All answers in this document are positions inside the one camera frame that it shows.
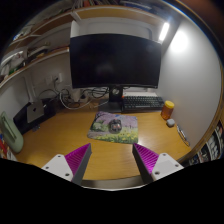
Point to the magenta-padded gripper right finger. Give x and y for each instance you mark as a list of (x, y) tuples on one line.
[(165, 165)]

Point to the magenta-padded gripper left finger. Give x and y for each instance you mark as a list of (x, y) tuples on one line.
[(59, 165)]

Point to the transparent computer mouse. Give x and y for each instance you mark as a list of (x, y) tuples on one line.
[(115, 126)]

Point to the landscape print mouse pad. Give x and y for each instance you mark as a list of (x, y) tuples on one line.
[(100, 128)]

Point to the slim dark remote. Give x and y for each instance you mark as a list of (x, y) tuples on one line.
[(182, 135)]

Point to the small grey case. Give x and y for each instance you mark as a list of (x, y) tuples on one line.
[(170, 122)]

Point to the low shelf with books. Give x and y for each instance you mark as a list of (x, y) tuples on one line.
[(210, 146)]

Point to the orange jar with yellow lid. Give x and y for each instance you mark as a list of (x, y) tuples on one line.
[(167, 111)]

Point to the pale green bag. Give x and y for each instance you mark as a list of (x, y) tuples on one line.
[(13, 136)]

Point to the black box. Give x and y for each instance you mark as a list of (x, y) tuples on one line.
[(20, 121)]

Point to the black keyboard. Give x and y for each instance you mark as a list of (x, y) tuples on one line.
[(143, 103)]

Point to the black computer monitor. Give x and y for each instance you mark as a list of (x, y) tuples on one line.
[(115, 60)]

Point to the bright light bar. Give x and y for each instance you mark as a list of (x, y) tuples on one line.
[(164, 31)]

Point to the white wall socket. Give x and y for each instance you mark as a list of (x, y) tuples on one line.
[(55, 78)]

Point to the wooden wall shelf unit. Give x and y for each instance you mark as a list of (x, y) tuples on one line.
[(36, 55)]

